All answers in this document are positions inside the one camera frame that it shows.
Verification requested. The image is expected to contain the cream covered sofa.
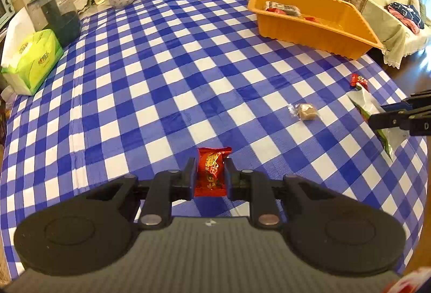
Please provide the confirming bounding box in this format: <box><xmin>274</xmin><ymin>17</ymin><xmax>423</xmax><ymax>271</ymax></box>
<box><xmin>362</xmin><ymin>0</ymin><xmax>430</xmax><ymax>69</ymax></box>

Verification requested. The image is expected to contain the brown wrapped candy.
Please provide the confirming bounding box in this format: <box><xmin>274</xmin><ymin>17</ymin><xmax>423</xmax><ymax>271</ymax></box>
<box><xmin>288</xmin><ymin>103</ymin><xmax>319</xmax><ymax>121</ymax></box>

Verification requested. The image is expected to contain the small red candy packet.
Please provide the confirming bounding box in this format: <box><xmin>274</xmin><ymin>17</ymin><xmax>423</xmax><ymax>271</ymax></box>
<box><xmin>350</xmin><ymin>74</ymin><xmax>368</xmax><ymax>90</ymax></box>

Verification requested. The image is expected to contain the dark glass container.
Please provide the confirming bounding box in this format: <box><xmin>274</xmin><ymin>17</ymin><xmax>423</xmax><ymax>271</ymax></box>
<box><xmin>26</xmin><ymin>0</ymin><xmax>81</xmax><ymax>48</ymax></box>

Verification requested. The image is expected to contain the green tissue pack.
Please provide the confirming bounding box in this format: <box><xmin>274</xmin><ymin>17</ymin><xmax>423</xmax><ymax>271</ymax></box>
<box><xmin>1</xmin><ymin>29</ymin><xmax>64</xmax><ymax>96</ymax></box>

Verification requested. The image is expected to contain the orange plastic tray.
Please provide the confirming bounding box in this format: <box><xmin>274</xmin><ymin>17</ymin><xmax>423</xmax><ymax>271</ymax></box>
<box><xmin>248</xmin><ymin>0</ymin><xmax>384</xmax><ymax>60</ymax></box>

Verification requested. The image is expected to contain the silver green snack bag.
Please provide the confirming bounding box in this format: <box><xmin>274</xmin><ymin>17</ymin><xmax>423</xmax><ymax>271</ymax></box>
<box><xmin>347</xmin><ymin>84</ymin><xmax>408</xmax><ymax>160</ymax></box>

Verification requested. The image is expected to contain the clothes pile on sofa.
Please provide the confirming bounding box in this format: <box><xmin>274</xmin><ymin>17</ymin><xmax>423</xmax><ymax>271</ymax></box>
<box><xmin>386</xmin><ymin>2</ymin><xmax>425</xmax><ymax>35</ymax></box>

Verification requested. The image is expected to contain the silver black snack bar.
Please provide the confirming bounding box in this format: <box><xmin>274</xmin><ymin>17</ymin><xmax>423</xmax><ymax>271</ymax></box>
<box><xmin>265</xmin><ymin>1</ymin><xmax>302</xmax><ymax>17</ymax></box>

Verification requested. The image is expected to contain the large red snack packet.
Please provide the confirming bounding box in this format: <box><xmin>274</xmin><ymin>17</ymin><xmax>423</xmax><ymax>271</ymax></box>
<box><xmin>303</xmin><ymin>16</ymin><xmax>320</xmax><ymax>23</ymax></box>

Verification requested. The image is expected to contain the blue white checkered tablecloth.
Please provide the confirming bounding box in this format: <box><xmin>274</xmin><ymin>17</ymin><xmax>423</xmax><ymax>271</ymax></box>
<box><xmin>1</xmin><ymin>0</ymin><xmax>427</xmax><ymax>278</ymax></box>

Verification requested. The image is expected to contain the red gold snack packet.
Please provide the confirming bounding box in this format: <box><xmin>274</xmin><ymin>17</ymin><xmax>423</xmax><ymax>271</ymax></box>
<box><xmin>194</xmin><ymin>147</ymin><xmax>232</xmax><ymax>197</ymax></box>

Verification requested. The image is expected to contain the light blue toaster oven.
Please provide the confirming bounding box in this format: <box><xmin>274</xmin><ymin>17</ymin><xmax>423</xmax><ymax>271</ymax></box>
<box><xmin>0</xmin><ymin>0</ymin><xmax>15</xmax><ymax>29</ymax></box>

